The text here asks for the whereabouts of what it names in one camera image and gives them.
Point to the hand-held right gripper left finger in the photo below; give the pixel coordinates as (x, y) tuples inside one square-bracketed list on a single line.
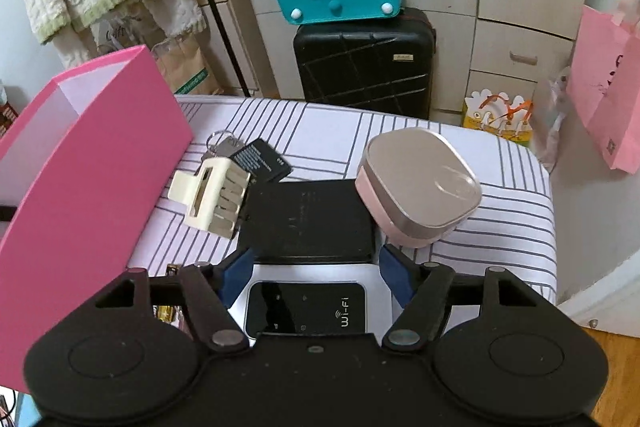
[(237, 276)]

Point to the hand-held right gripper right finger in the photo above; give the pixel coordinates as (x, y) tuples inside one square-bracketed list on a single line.
[(395, 278)]

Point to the black and gold small battery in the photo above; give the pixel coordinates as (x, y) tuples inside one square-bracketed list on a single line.
[(173, 269), (167, 313)]

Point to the white portable router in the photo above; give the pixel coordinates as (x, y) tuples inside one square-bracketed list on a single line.
[(305, 302)]

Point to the black hard drive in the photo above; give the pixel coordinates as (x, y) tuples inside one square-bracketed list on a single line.
[(305, 222)]

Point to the cream hair claw clip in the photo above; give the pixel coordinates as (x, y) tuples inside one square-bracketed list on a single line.
[(210, 192)]

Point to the pink cardboard box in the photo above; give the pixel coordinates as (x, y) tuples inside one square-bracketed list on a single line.
[(75, 207)]

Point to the beige round device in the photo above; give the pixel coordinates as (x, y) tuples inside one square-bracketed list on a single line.
[(415, 177)]

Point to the yellow gift bag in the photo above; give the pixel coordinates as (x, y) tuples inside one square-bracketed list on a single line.
[(480, 123)]

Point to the brown paper bag green print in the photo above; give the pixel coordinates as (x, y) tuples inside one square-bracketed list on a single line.
[(190, 72)]

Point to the black suitcase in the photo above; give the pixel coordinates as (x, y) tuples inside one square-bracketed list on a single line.
[(360, 67)]

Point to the clear plastic bag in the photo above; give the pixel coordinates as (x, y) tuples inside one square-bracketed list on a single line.
[(552, 117)]

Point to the black clothes rack pole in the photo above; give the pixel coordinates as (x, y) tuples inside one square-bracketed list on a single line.
[(215, 7)]

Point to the pink paper bag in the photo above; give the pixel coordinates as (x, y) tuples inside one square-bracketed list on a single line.
[(610, 97)]

